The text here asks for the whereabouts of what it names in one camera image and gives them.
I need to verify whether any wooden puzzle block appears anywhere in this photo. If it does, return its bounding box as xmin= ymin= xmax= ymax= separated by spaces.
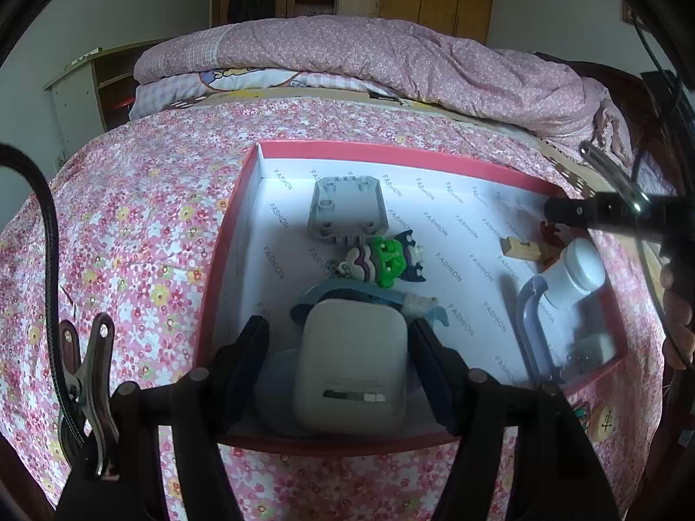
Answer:
xmin=500 ymin=236 xmax=543 ymax=262

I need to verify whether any pink floral bedsheet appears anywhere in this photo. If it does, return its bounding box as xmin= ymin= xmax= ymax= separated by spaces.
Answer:
xmin=0 ymin=95 xmax=669 ymax=521

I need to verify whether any black braided cable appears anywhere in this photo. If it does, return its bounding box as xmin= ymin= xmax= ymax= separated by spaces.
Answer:
xmin=0 ymin=144 xmax=88 ymax=457

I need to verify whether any pink quilt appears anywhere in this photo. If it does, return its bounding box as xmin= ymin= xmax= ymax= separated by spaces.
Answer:
xmin=133 ymin=16 xmax=633 ymax=147

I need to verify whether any striped keychain charm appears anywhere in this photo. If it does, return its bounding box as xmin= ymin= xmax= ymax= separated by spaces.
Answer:
xmin=339 ymin=247 xmax=381 ymax=283

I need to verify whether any white earbuds case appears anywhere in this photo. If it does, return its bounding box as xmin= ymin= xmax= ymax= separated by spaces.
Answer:
xmin=292 ymin=298 xmax=409 ymax=436

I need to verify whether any grey building plate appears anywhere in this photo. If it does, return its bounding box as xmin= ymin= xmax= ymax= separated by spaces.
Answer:
xmin=308 ymin=175 xmax=389 ymax=242

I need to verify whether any blue grey handle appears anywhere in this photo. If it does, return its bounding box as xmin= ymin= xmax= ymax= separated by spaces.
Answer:
xmin=290 ymin=281 xmax=450 ymax=329

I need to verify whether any person's right hand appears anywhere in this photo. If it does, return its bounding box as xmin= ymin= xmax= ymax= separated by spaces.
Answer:
xmin=659 ymin=263 xmax=695 ymax=370

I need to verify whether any red cardboard box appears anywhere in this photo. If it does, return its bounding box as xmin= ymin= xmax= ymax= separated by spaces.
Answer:
xmin=191 ymin=140 xmax=631 ymax=457

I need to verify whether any metal spring clip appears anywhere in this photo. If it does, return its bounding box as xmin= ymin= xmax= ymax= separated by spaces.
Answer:
xmin=59 ymin=315 xmax=120 ymax=481
xmin=580 ymin=141 xmax=648 ymax=212

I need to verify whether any dark wooden headboard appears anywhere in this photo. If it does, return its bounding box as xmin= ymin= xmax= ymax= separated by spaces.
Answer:
xmin=535 ymin=51 xmax=669 ymax=196

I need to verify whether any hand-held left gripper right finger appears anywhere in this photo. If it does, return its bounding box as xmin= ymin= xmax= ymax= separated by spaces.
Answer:
xmin=410 ymin=317 xmax=622 ymax=521

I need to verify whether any white round jar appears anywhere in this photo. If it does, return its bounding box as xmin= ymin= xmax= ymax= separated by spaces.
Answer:
xmin=537 ymin=237 xmax=606 ymax=310

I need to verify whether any thin black cable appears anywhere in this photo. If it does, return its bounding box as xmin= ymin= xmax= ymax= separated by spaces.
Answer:
xmin=624 ymin=3 xmax=695 ymax=362

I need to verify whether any lilac grey handle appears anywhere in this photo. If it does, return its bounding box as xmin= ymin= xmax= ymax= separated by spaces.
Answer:
xmin=515 ymin=275 xmax=571 ymax=386

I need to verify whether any green and navy toy figure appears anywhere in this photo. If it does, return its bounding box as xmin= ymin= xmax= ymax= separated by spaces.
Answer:
xmin=374 ymin=229 xmax=427 ymax=288

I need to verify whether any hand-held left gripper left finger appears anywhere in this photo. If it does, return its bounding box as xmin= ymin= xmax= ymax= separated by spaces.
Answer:
xmin=57 ymin=315 xmax=271 ymax=521

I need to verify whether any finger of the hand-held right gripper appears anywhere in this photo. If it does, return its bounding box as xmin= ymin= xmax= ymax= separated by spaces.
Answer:
xmin=544 ymin=192 xmax=669 ymax=231

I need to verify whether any bedside shelf desk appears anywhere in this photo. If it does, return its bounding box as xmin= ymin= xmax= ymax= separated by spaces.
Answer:
xmin=43 ymin=40 xmax=175 ymax=166

